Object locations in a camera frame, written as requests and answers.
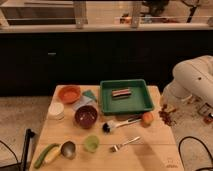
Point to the dark red grapes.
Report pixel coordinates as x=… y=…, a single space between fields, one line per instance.
x=165 y=113

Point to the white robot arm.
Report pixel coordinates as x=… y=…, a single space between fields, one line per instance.
x=196 y=77

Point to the striped block in tray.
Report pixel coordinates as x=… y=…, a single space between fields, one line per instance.
x=121 y=93

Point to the green plastic tray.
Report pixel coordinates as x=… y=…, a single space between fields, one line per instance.
x=138 y=102

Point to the green cloth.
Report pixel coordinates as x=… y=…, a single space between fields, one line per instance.
x=90 y=94

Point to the dark red bowl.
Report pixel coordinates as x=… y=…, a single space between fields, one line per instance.
x=86 y=116

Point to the orange bowl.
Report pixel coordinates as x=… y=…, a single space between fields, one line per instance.
x=69 y=94

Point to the black dish brush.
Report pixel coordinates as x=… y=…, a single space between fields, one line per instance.
x=110 y=126

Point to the orange peach fruit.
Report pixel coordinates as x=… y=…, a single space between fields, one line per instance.
x=147 y=118

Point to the light green cup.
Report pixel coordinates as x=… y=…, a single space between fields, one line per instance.
x=91 y=143

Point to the silver fork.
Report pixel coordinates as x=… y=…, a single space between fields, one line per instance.
x=117 y=147

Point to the yellow corn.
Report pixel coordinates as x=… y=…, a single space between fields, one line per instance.
x=51 y=156

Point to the green cucumber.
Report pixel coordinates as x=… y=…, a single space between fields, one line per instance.
x=43 y=154

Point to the black stand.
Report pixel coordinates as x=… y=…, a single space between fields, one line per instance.
x=29 y=134

